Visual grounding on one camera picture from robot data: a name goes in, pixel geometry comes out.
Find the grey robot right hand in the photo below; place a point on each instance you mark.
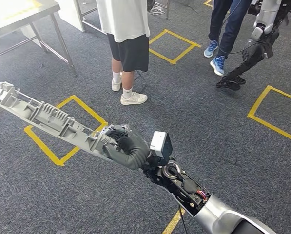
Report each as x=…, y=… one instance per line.
x=135, y=145

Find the grey plastic wheel hubcap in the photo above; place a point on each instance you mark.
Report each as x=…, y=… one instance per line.
x=50, y=122

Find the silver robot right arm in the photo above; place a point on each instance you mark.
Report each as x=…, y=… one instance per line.
x=221, y=219

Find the person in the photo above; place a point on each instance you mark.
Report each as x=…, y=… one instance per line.
x=231, y=25
x=123, y=19

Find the white partition panel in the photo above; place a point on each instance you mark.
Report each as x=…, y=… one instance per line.
x=69, y=13

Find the white black humanoid robot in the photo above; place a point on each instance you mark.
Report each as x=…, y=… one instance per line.
x=264, y=19

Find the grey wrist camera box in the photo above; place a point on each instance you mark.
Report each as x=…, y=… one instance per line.
x=160, y=145

